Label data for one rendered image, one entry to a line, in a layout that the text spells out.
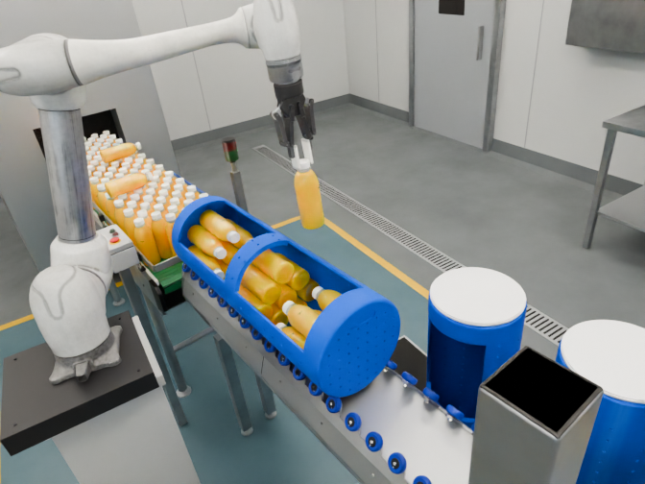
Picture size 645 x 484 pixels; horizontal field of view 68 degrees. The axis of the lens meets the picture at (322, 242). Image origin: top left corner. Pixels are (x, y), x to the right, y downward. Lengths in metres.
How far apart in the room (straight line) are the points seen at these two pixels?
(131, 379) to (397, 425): 0.70
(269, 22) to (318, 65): 5.61
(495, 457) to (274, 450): 2.08
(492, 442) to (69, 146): 1.28
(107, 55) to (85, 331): 0.70
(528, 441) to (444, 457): 0.90
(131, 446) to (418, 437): 0.83
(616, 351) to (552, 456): 1.08
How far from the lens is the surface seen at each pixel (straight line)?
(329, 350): 1.16
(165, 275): 2.05
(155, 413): 1.56
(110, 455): 1.62
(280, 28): 1.22
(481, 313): 1.46
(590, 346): 1.43
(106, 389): 1.40
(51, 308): 1.40
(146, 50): 1.25
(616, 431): 1.41
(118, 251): 1.93
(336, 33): 6.93
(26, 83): 1.27
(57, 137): 1.45
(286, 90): 1.26
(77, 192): 1.49
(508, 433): 0.38
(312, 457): 2.39
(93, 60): 1.24
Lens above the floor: 1.97
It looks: 32 degrees down
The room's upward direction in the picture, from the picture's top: 7 degrees counter-clockwise
